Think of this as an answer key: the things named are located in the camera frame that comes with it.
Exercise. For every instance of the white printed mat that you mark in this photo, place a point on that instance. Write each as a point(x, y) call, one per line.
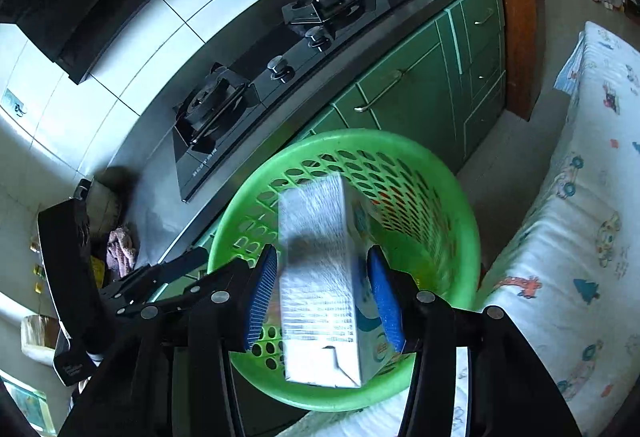
point(590, 197)

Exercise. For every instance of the black burner grate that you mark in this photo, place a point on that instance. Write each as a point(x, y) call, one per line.
point(332, 2)
point(212, 104)

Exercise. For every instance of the group of colourful bottles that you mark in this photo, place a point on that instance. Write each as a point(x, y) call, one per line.
point(37, 267)

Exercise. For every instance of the brown wooden door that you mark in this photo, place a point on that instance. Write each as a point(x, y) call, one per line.
point(515, 17)

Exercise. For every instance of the green kitchen cabinet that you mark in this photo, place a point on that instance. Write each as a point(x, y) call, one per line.
point(420, 87)

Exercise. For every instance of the pink cloth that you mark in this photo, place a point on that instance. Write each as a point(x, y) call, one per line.
point(122, 252)

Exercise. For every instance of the black glass gas stove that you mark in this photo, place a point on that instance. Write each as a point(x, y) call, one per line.
point(295, 49)

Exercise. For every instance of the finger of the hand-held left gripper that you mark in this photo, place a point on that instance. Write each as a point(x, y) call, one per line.
point(155, 284)

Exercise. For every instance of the green plastic basket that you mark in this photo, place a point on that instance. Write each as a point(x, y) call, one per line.
point(350, 143)

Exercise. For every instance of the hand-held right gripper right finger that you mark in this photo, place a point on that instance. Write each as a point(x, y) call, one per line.
point(387, 299)

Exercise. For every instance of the white milk carton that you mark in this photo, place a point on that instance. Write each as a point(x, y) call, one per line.
point(315, 267)

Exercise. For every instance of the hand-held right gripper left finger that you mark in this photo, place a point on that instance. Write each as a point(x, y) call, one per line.
point(260, 299)

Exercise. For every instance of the cardboard box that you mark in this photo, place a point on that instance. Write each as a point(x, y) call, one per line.
point(37, 334)

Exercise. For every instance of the white wall socket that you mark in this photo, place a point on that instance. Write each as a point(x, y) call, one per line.
point(12, 102)

